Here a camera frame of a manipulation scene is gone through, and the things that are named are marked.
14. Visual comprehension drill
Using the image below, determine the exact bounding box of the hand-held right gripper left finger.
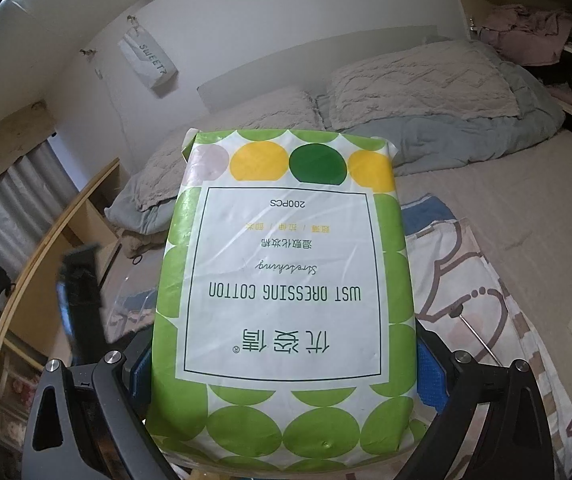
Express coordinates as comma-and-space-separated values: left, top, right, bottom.
20, 332, 177, 480

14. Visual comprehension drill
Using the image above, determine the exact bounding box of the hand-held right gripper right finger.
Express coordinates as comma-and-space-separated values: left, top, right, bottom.
397, 324, 555, 480

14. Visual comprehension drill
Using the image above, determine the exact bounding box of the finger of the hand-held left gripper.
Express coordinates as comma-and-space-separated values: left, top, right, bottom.
55, 242, 112, 356

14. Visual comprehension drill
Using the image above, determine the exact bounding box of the clear plastic storage box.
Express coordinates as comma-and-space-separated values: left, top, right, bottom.
98, 260, 167, 341

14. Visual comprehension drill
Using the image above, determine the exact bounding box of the green dotted cotton pad packet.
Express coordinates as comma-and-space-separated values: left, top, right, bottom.
146, 127, 429, 468

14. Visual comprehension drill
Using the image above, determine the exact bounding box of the thin metal rod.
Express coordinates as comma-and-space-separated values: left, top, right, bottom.
448, 305, 504, 366

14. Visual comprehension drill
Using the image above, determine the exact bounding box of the wooden bedside shelf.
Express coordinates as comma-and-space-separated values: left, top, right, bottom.
0, 157, 127, 461

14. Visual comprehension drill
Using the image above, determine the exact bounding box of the grey curtain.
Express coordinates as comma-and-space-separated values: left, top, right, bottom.
0, 140, 79, 311

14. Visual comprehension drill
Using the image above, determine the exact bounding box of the beige curtain pelmet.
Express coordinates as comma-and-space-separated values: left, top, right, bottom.
0, 100, 54, 196

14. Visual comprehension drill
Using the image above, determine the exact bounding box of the grey duvet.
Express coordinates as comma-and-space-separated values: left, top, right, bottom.
103, 52, 566, 236

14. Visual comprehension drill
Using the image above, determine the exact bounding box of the white paper bag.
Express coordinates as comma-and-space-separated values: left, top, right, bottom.
118, 22, 177, 98

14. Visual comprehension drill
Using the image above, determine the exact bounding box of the beige textured pillow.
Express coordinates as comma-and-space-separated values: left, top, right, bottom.
323, 40, 524, 131
133, 85, 324, 213

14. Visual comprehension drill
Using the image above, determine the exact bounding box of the white headboard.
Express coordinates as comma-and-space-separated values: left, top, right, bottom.
197, 22, 454, 111

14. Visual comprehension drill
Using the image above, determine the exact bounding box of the pink clothes pile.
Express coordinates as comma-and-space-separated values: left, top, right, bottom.
480, 4, 572, 66

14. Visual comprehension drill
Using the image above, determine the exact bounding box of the wooden open wardrobe shelf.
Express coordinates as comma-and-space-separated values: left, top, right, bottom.
456, 0, 572, 151

